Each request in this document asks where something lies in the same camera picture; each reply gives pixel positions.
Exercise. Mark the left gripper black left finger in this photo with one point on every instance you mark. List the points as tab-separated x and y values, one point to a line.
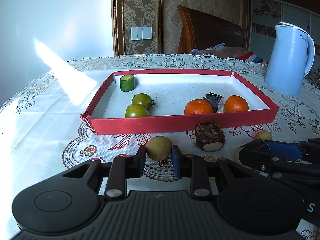
123	168

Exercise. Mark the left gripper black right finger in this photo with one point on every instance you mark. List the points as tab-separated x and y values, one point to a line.
197	170

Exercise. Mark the tan longan fruit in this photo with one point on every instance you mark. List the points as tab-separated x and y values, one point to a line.
263	135
158	148

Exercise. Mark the green tomato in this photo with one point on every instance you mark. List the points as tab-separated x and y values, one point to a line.
136	111
144	100

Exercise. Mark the orange mandarin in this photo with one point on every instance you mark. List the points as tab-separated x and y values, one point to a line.
236	103
198	106

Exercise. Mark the dark sugarcane piece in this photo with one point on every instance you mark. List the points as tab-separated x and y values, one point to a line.
216	101

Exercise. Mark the green cucumber piece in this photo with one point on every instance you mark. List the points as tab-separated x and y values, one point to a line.
127	83

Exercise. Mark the brown water chestnut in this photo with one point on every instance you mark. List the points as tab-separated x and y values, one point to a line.
208	137

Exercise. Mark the red shallow tray box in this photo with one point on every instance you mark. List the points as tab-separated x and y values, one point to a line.
171	90

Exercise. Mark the white floral lace tablecloth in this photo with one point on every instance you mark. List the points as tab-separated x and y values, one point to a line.
42	134

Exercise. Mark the white electric kettle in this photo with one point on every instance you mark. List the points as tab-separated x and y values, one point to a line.
291	59

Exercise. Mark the bedding pile on bed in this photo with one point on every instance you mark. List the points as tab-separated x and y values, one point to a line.
224	52

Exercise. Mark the wooden bed headboard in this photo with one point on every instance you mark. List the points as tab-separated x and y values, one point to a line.
201	30

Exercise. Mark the white wall switch panel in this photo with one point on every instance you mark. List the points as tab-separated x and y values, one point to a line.
141	33

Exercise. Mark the ornate wooden wall frame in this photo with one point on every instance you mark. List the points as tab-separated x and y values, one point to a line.
127	14

